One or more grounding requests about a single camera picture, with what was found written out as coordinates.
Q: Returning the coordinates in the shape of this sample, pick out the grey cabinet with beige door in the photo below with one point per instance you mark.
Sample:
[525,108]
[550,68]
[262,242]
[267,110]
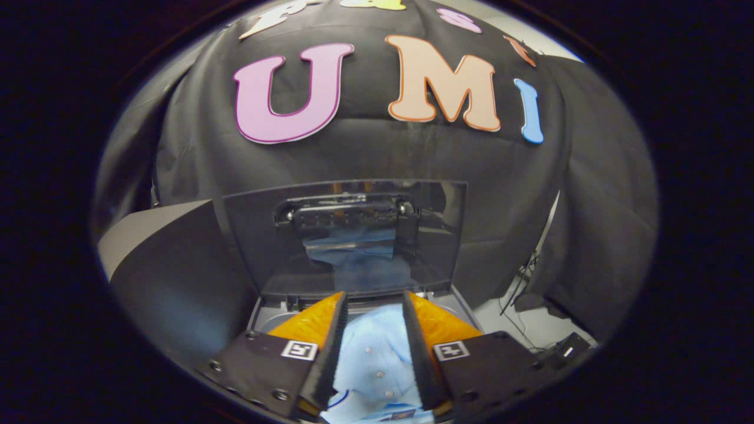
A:
[177,277]

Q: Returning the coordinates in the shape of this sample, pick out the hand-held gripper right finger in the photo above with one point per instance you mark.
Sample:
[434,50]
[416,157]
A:
[419,359]

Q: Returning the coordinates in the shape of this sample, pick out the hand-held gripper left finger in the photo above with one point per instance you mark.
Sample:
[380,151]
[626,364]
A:
[330,359]

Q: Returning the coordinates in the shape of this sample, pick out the black device on floor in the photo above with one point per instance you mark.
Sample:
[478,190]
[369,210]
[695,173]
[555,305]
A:
[565,350]

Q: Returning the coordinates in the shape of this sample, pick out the black backdrop cloth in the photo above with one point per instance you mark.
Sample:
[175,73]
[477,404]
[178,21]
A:
[365,153]

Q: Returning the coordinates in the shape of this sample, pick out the light blue buttoned shirt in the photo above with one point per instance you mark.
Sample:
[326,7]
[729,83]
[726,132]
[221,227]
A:
[377,353]

